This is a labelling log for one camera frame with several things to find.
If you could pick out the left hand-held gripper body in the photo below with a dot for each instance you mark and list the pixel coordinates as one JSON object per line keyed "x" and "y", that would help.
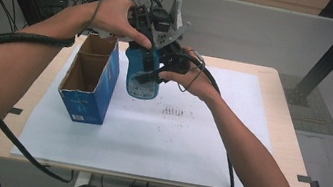
{"x": 146, "y": 19}

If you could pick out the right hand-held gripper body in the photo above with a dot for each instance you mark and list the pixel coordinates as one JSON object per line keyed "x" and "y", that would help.
{"x": 176, "y": 58}

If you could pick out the blue bottle with white cap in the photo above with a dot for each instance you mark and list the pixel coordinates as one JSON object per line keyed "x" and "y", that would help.
{"x": 134, "y": 63}

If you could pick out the blue cardboard box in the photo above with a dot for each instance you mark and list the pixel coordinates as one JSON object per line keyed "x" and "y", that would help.
{"x": 85, "y": 104}

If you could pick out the person's right hand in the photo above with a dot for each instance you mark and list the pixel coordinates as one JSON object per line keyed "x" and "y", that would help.
{"x": 200, "y": 80}

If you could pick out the person's left hand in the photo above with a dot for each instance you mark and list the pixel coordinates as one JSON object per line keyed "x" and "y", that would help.
{"x": 112, "y": 15}

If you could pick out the white paper sheet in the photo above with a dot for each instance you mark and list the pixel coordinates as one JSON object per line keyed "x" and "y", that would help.
{"x": 162, "y": 147}

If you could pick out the white table leg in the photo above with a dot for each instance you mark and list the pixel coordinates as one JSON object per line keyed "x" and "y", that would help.
{"x": 82, "y": 179}

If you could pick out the black tape strip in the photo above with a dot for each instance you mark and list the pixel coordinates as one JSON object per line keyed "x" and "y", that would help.
{"x": 16, "y": 110}
{"x": 307, "y": 180}

